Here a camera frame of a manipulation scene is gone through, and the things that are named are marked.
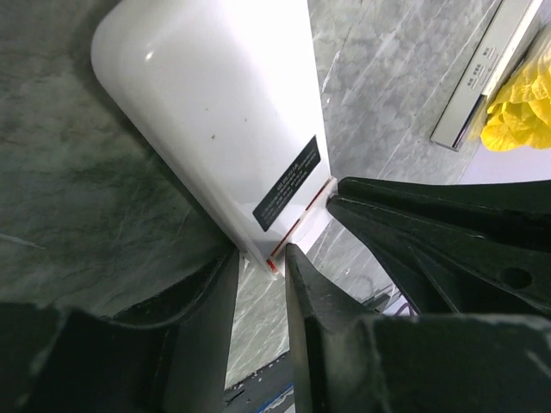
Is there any white red remote control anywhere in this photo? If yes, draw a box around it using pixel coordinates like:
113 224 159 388
90 1 336 274

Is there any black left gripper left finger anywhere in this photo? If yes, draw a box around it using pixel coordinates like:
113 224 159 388
1 250 239 412

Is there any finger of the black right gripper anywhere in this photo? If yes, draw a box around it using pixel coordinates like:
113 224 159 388
327 177 550 317

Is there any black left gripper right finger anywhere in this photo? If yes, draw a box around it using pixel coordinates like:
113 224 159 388
285 244 550 412

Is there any yellow cabbage toy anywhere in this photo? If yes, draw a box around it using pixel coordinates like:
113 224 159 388
480 25 550 151

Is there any white rectangular stick device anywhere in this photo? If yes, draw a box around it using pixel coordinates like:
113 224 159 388
430 0 545 151

